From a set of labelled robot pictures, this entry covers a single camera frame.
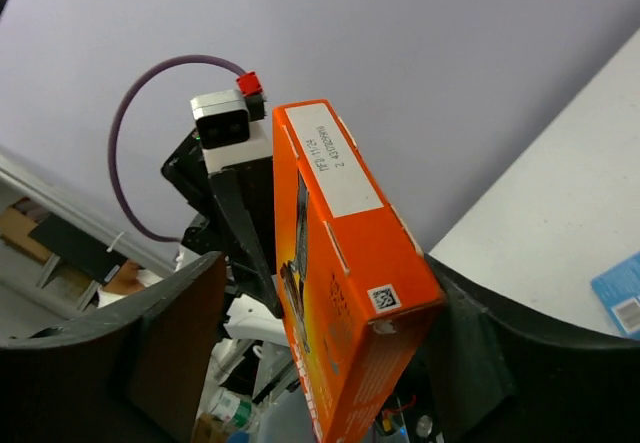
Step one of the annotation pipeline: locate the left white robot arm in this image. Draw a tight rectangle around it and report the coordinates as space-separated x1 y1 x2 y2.
161 123 288 347

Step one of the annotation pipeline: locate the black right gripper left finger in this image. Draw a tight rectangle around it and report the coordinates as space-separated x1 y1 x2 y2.
1 253 226 442

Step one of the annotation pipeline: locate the orange Gillette Styler box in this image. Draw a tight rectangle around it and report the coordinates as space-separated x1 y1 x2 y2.
272 99 445 442

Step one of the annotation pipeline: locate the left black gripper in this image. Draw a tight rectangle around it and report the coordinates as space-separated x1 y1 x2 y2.
160 127 285 320

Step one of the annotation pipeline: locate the clear blister razor pack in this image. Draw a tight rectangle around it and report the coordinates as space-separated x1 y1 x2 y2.
591 253 639 340

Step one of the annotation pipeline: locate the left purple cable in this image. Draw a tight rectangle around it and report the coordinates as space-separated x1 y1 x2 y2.
107 54 249 244

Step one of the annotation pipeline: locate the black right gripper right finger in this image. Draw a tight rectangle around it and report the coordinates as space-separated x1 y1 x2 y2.
400 257 639 442

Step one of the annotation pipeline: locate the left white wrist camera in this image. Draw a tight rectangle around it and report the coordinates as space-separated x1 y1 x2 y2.
190 72 272 174

